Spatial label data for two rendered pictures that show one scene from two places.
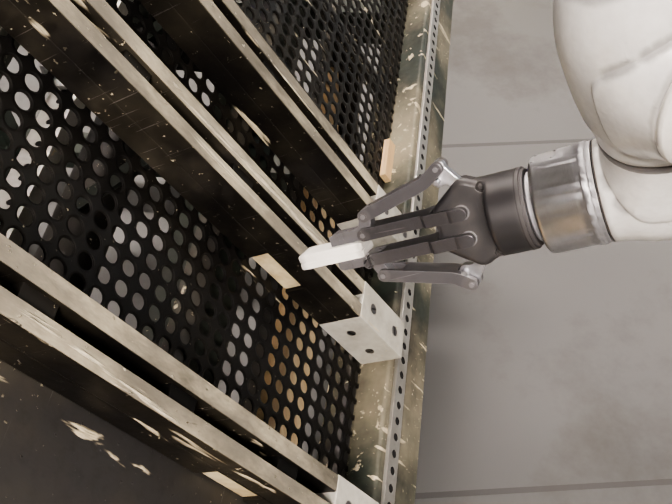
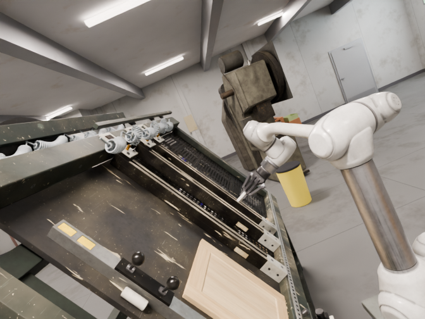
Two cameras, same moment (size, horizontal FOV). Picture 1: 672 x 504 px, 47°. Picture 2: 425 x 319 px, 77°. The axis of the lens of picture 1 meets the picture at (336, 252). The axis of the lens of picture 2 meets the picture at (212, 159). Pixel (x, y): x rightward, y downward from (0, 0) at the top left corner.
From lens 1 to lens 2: 100 cm
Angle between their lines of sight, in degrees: 45
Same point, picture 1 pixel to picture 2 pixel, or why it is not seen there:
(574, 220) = (268, 164)
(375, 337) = (271, 239)
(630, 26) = (249, 129)
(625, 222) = (274, 160)
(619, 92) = (253, 137)
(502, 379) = (349, 299)
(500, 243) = (262, 175)
